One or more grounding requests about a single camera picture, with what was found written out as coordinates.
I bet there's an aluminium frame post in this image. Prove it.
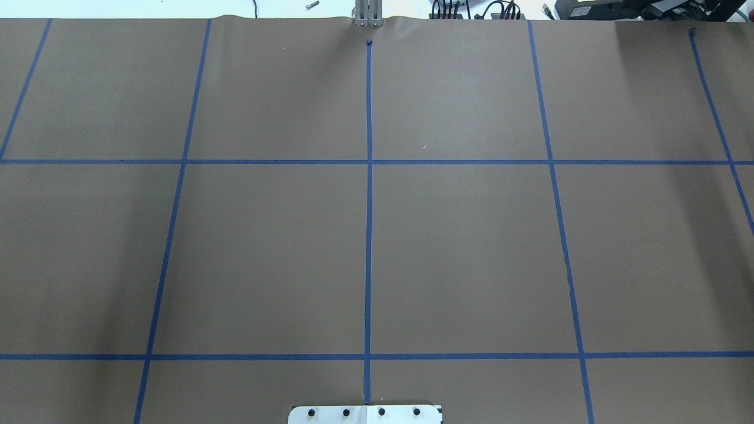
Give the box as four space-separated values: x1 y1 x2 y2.
352 0 384 28

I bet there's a brown paper table cover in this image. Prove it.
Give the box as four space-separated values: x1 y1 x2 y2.
2 16 752 423

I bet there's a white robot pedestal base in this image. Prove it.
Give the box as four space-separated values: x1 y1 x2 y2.
287 405 444 423

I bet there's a black cable bundle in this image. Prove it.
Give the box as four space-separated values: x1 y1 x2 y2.
430 0 525 21

